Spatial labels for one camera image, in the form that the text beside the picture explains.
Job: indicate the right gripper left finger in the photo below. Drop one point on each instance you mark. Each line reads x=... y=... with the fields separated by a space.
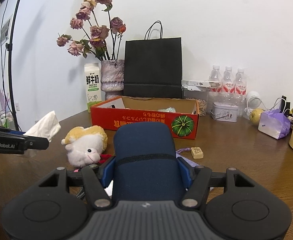
x=95 y=180

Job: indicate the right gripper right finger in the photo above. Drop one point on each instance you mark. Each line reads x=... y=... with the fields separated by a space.
x=197 y=182

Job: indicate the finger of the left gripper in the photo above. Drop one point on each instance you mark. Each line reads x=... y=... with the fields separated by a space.
x=35 y=143
x=6 y=130

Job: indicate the red artificial rose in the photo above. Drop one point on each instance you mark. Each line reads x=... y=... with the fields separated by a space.
x=104 y=158

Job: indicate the white tissue cloth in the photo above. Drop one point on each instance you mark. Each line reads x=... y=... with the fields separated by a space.
x=47 y=127

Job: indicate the purple knit pouch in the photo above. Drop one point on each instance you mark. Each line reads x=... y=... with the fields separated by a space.
x=182 y=150

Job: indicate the sheep plush toy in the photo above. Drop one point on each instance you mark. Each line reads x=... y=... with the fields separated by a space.
x=85 y=145

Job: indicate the navy zipper case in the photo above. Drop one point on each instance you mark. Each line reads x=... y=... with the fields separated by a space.
x=146 y=167

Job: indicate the iridescent plastic wrap ball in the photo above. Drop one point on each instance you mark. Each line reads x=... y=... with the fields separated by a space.
x=168 y=110

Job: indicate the beige mahjong tile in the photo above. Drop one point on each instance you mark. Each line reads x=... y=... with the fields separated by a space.
x=197 y=153

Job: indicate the red pumpkin cardboard box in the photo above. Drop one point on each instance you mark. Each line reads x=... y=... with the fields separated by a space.
x=123 y=110

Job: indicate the lavender tin box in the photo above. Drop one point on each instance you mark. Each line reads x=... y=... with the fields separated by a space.
x=224 y=112

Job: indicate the clear jar with seeds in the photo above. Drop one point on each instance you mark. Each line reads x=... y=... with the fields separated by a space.
x=200 y=94

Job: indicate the yellow green apple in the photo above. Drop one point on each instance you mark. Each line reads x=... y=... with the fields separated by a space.
x=255 y=116

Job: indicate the white green milk carton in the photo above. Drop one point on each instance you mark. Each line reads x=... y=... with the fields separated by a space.
x=93 y=84

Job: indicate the flat white carton box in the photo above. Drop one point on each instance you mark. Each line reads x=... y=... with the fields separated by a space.
x=201 y=84

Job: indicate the purple tissue pack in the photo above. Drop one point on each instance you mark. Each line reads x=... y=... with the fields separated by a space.
x=274 y=123

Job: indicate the small white round device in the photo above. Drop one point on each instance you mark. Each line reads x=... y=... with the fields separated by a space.
x=252 y=101

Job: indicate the left water bottle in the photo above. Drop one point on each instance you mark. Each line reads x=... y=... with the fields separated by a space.
x=215 y=80

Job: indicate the water bottle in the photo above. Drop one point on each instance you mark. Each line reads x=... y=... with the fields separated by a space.
x=240 y=89
x=228 y=85
x=215 y=80

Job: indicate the middle water bottle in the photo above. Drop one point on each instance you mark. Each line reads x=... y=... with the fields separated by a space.
x=228 y=85

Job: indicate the right water bottle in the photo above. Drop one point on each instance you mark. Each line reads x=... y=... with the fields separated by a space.
x=240 y=89

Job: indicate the black charger adapter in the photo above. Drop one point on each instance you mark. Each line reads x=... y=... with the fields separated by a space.
x=285 y=107

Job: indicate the black paper bag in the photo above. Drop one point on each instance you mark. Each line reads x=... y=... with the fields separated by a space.
x=153 y=67

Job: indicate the dried rose bouquet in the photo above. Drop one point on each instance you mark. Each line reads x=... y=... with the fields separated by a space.
x=103 y=41

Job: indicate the black light stand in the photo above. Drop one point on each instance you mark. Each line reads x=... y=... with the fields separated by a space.
x=9 y=48

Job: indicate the white wall socket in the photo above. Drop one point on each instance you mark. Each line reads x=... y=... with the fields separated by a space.
x=17 y=108

